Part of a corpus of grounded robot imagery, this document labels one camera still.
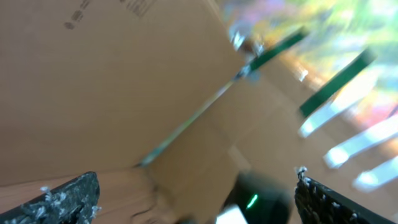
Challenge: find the green tape strip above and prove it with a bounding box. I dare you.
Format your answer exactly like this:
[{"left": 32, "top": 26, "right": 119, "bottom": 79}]
[
  {"left": 248, "top": 27, "right": 309, "bottom": 72},
  {"left": 299, "top": 49, "right": 377, "bottom": 118}
]

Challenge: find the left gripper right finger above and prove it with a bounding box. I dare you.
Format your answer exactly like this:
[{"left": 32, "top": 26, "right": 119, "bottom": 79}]
[{"left": 294, "top": 166, "right": 394, "bottom": 224}]

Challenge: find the back cardboard panel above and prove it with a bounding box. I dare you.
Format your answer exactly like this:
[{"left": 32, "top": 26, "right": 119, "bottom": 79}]
[{"left": 1, "top": 0, "right": 244, "bottom": 185}]

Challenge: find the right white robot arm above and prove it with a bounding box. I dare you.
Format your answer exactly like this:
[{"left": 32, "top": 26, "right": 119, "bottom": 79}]
[{"left": 176, "top": 171, "right": 293, "bottom": 224}]

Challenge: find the upper green tape strip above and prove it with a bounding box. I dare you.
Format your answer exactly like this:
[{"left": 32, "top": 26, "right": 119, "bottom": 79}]
[{"left": 248, "top": 27, "right": 309, "bottom": 72}]

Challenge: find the colourful painted backdrop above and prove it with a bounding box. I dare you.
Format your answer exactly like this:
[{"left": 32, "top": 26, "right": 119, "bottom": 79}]
[{"left": 218, "top": 0, "right": 397, "bottom": 127}]

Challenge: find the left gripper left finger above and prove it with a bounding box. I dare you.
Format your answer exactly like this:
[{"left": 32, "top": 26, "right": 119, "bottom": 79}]
[{"left": 1, "top": 171, "right": 101, "bottom": 224}]

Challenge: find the lower green tape strip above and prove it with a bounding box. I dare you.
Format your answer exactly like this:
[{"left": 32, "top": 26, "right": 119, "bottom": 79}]
[{"left": 299, "top": 49, "right": 377, "bottom": 118}]

